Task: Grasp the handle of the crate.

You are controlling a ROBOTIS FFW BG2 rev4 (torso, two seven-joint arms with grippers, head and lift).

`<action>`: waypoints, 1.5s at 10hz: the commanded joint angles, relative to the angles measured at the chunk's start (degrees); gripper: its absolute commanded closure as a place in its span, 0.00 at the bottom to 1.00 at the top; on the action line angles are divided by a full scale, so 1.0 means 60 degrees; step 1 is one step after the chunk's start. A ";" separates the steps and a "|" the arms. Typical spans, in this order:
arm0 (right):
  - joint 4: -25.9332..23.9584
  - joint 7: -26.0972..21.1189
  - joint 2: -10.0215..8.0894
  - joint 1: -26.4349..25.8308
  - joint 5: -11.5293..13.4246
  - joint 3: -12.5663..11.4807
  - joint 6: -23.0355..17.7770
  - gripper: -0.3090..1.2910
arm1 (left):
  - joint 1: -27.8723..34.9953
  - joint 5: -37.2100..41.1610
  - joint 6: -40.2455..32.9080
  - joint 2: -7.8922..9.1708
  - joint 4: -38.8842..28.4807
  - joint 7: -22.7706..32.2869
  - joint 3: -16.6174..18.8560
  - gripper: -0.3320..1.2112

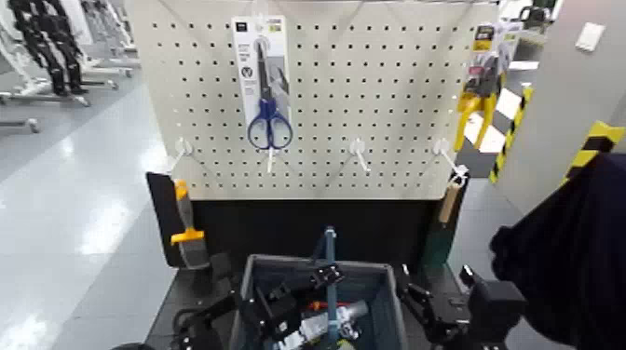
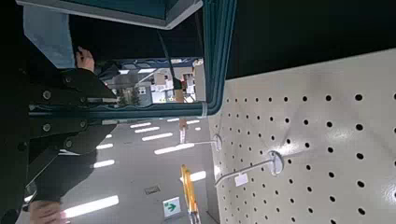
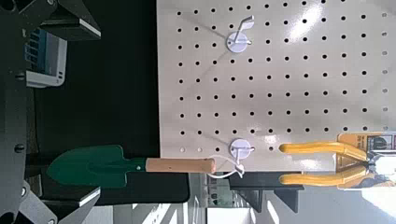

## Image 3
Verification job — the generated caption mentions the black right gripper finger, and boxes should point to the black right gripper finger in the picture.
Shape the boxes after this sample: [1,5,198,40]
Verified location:
[19,180,101,224]
[18,0,102,41]

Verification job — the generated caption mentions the white plastic crate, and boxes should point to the white plastic crate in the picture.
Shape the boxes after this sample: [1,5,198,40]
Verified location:
[23,27,68,89]

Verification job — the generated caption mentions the white round pegboard hook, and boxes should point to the white round pegboard hook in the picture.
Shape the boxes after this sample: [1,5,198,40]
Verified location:
[225,14,256,54]
[229,138,256,176]

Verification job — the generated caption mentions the black metal stand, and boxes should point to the black metal stand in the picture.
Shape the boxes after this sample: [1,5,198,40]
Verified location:
[228,171,305,214]

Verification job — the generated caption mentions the white perforated pegboard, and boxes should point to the white perforated pegboard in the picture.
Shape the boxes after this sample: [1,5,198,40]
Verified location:
[155,0,396,174]

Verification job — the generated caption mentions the yellow pliers packaging card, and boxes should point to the yellow pliers packaging card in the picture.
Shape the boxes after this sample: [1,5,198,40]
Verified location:
[335,131,396,190]

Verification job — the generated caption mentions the green trowel wooden handle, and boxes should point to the green trowel wooden handle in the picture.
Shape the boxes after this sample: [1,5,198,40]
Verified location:
[46,144,218,189]

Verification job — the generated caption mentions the white cord loop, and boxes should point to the white cord loop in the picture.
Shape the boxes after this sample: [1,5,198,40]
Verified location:
[205,154,246,180]

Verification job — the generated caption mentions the yellow handled pliers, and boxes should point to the yellow handled pliers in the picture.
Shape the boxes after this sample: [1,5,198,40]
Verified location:
[277,141,396,188]

